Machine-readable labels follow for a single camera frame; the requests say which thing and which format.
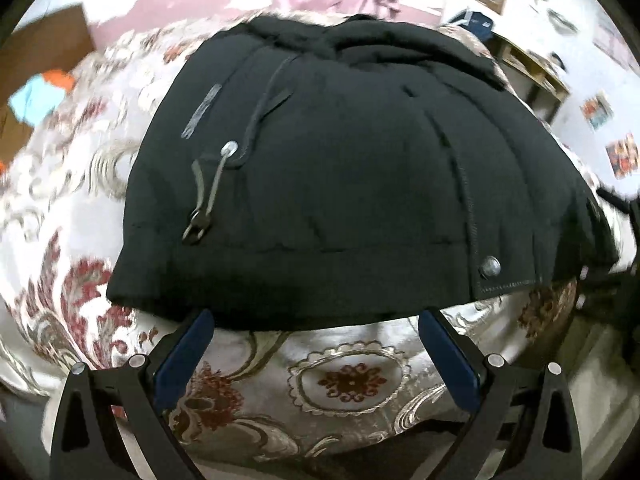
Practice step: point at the colourful wall picture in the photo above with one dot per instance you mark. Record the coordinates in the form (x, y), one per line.
(596, 111)
(623, 156)

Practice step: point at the wooden desk shelf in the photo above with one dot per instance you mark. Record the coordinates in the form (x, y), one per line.
(533, 78)

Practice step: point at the black jacket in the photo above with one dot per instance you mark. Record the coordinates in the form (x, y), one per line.
(298, 176)

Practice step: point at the wooden headboard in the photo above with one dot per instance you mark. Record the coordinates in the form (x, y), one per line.
(59, 41)

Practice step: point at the orange blue brown clothes pile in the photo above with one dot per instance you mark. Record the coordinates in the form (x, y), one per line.
(28, 106)

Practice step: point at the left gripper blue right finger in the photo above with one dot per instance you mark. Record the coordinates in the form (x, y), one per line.
(529, 411)

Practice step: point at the dark blue backpack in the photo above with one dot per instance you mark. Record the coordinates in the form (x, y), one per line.
(477, 23)

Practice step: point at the floral satin bedspread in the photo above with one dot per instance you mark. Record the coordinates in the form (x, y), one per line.
(257, 396)

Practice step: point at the colourful wall picture lower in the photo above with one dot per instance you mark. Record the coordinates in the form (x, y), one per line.
(623, 156)

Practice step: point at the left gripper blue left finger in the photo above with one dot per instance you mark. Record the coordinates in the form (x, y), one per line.
(86, 442)

